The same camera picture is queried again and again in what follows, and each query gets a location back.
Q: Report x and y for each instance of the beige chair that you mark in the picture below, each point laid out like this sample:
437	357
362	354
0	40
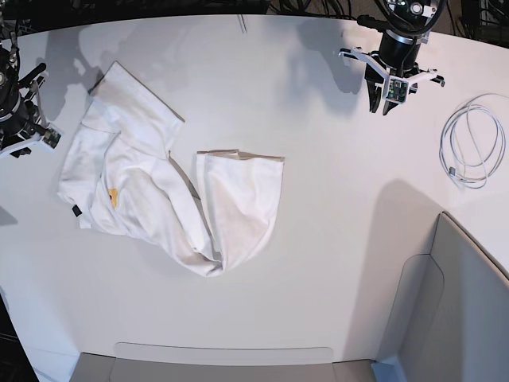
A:
446	320

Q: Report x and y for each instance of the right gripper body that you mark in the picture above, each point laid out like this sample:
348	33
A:
20	130

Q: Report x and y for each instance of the white t-shirt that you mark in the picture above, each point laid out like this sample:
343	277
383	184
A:
119	179

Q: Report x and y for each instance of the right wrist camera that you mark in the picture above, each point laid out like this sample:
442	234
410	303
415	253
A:
50	139

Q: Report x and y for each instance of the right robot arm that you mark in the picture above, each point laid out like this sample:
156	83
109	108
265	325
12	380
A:
18	91

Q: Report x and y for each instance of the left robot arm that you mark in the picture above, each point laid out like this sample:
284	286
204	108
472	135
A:
404	30

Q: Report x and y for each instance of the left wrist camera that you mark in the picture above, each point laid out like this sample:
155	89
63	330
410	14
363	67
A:
395	89

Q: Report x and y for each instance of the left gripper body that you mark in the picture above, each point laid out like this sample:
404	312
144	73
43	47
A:
373	61

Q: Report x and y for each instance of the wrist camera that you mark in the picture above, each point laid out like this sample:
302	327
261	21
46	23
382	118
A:
395	89
50	139

